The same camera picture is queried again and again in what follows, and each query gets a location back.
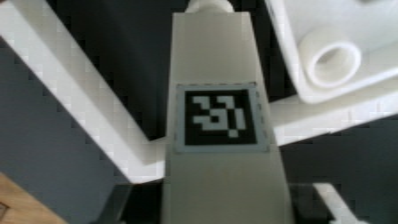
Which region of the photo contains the white desk top tray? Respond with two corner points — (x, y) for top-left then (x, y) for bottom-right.
(265, 0), (398, 104)

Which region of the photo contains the white fence bar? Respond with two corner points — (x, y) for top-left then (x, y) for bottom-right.
(0, 0), (165, 183)
(270, 83), (398, 146)

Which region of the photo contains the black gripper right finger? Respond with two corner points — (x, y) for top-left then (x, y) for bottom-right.
(291, 181), (375, 224)

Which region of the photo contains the white left fence bar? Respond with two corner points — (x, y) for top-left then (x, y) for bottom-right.
(0, 0), (165, 183)

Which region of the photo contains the white desk leg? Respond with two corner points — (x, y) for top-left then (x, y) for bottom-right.
(162, 0), (295, 224)

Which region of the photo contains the white front fence bar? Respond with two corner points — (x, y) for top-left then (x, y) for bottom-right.
(270, 83), (398, 146)

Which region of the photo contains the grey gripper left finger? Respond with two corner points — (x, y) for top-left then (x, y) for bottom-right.
(89, 182), (162, 224)

